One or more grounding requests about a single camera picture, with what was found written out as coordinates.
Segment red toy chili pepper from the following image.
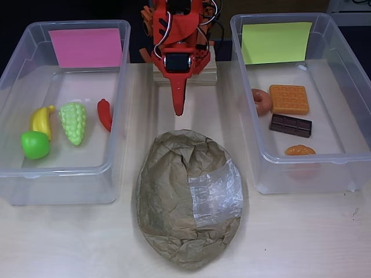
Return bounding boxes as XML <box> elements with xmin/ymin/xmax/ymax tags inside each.
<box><xmin>97</xmin><ymin>98</ymin><xmax>113</xmax><ymax>133</ymax></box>

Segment brown toy donut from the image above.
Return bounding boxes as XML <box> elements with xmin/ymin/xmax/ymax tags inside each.
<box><xmin>251</xmin><ymin>88</ymin><xmax>272</xmax><ymax>117</ymax></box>

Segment light green toy grapes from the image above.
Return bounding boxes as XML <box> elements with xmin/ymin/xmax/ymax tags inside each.
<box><xmin>59</xmin><ymin>101</ymin><xmax>88</xmax><ymax>147</ymax></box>

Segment orange toy waffle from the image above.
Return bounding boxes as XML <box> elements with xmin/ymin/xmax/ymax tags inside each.
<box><xmin>268</xmin><ymin>83</ymin><xmax>310</xmax><ymax>115</ymax></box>

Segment dark brown toy chocolate bar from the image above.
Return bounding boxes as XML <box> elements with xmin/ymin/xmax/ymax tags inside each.
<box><xmin>269</xmin><ymin>113</ymin><xmax>313</xmax><ymax>139</ymax></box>

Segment orange toy croissant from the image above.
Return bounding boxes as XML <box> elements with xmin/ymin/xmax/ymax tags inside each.
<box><xmin>283</xmin><ymin>144</ymin><xmax>317</xmax><ymax>156</ymax></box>

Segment yellow toy banana bunch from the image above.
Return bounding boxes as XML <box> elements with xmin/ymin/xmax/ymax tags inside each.
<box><xmin>30</xmin><ymin>104</ymin><xmax>56</xmax><ymax>141</ymax></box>

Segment green toy apple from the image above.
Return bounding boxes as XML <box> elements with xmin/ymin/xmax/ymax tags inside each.
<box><xmin>20</xmin><ymin>130</ymin><xmax>52</xmax><ymax>160</ymax></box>

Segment pink paper label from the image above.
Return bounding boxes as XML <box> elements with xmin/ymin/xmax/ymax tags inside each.
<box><xmin>48</xmin><ymin>28</ymin><xmax>123</xmax><ymax>69</ymax></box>

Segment yellow-green paper label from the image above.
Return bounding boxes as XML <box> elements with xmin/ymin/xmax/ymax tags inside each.
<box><xmin>241</xmin><ymin>21</ymin><xmax>314</xmax><ymax>65</ymax></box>

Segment clear plastic bin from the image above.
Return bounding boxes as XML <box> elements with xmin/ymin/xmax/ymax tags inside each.
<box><xmin>230</xmin><ymin>12</ymin><xmax>371</xmax><ymax>195</ymax></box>
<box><xmin>0</xmin><ymin>19</ymin><xmax>132</xmax><ymax>206</ymax></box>

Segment wooden base block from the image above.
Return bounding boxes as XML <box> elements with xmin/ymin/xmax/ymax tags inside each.
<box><xmin>152</xmin><ymin>40</ymin><xmax>218</xmax><ymax>86</ymax></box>

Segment orange printed plastic part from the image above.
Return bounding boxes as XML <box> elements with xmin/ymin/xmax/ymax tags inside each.
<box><xmin>139</xmin><ymin>5</ymin><xmax>159</xmax><ymax>63</ymax></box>

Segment crumpled brown paper bag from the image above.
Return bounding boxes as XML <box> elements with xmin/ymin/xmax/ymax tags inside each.
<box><xmin>132</xmin><ymin>129</ymin><xmax>249</xmax><ymax>272</ymax></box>

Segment clear crumpled plastic wrap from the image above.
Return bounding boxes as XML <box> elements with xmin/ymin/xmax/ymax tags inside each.
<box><xmin>187</xmin><ymin>158</ymin><xmax>244</xmax><ymax>231</ymax></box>

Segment white gripper servo wire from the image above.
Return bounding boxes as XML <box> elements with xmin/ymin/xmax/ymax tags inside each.
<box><xmin>153</xmin><ymin>10</ymin><xmax>174</xmax><ymax>56</ymax></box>

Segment black power cable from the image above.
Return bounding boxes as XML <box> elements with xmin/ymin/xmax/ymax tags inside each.
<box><xmin>213</xmin><ymin>20</ymin><xmax>226</xmax><ymax>56</ymax></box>

